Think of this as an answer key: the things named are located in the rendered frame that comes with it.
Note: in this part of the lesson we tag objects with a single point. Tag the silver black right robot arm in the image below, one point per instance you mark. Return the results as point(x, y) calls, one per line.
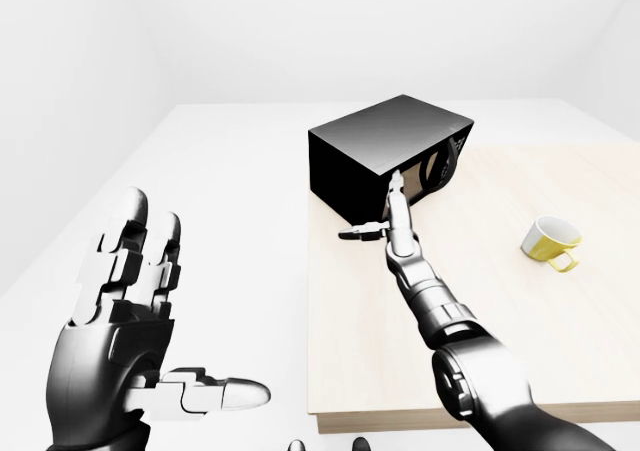
point(475, 371)

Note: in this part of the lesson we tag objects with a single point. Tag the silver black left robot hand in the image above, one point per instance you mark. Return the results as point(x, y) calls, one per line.
point(95, 366)

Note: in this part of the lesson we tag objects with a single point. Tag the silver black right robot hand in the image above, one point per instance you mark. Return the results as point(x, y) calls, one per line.
point(400, 231)

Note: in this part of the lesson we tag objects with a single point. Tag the black microwave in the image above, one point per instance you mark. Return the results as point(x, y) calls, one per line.
point(360, 166)

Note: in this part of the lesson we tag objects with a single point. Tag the yellow and white mug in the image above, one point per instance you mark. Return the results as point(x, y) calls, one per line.
point(542, 243)

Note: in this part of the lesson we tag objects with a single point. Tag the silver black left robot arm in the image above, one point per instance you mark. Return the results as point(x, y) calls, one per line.
point(100, 441)

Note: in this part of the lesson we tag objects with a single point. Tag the black microwave door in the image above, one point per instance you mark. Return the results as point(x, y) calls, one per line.
point(431, 171)

